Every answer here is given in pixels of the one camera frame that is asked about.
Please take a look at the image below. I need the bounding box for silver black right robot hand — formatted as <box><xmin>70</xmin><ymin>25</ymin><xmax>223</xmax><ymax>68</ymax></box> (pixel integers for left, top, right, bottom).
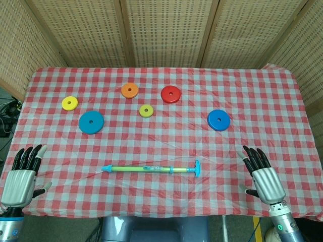
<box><xmin>238</xmin><ymin>145</ymin><xmax>287</xmax><ymax>205</ymax></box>

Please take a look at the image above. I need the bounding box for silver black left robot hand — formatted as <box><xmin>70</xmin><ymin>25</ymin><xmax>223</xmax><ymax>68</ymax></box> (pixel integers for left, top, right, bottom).
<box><xmin>0</xmin><ymin>144</ymin><xmax>53</xmax><ymax>209</ymax></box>

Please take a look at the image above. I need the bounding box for blue wooden disc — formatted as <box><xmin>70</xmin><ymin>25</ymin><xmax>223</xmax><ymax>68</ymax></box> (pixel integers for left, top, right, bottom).
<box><xmin>207</xmin><ymin>109</ymin><xmax>231</xmax><ymax>132</ymax></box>

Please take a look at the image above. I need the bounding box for large teal wooden disc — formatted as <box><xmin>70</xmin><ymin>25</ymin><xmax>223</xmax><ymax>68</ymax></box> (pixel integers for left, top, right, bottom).
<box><xmin>78</xmin><ymin>110</ymin><xmax>105</xmax><ymax>135</ymax></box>

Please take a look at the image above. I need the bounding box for yellow wooden disc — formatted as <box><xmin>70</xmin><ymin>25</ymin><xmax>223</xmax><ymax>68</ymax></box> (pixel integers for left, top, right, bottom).
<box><xmin>62</xmin><ymin>96</ymin><xmax>79</xmax><ymax>111</ymax></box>

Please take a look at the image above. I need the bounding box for red white checkered tablecloth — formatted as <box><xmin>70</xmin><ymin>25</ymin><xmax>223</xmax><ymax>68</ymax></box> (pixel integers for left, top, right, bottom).
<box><xmin>0</xmin><ymin>66</ymin><xmax>323</xmax><ymax>222</ymax></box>

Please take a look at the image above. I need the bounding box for woven bamboo screen panel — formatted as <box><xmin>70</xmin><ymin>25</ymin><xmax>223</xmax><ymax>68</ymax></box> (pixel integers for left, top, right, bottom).
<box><xmin>0</xmin><ymin>0</ymin><xmax>68</xmax><ymax>101</ymax></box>
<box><xmin>200</xmin><ymin>0</ymin><xmax>312</xmax><ymax>69</ymax></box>
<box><xmin>118</xmin><ymin>0</ymin><xmax>219</xmax><ymax>68</ymax></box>
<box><xmin>24</xmin><ymin>0</ymin><xmax>133</xmax><ymax>68</ymax></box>
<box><xmin>258</xmin><ymin>0</ymin><xmax>323</xmax><ymax>111</ymax></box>

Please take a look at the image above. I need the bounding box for grey-blue robot torso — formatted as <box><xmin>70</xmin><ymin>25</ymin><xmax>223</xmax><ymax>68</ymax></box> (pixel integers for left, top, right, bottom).
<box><xmin>100</xmin><ymin>216</ymin><xmax>210</xmax><ymax>242</ymax></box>

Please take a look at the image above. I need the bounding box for red wooden disc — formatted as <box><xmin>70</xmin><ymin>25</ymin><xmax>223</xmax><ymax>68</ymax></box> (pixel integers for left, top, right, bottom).
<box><xmin>160</xmin><ymin>85</ymin><xmax>182</xmax><ymax>103</ymax></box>

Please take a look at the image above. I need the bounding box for orange wooden disc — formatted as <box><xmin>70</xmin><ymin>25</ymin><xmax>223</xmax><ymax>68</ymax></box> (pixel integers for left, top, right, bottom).
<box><xmin>121</xmin><ymin>82</ymin><xmax>140</xmax><ymax>99</ymax></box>

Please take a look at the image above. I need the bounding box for small yellow-green wooden disc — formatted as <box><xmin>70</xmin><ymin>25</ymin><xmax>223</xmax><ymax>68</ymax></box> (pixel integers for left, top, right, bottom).
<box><xmin>139</xmin><ymin>104</ymin><xmax>154</xmax><ymax>118</ymax></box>

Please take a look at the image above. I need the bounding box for black cable tangle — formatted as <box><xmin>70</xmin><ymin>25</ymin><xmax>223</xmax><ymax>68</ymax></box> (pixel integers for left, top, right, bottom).
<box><xmin>0</xmin><ymin>95</ymin><xmax>23</xmax><ymax>138</ymax></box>

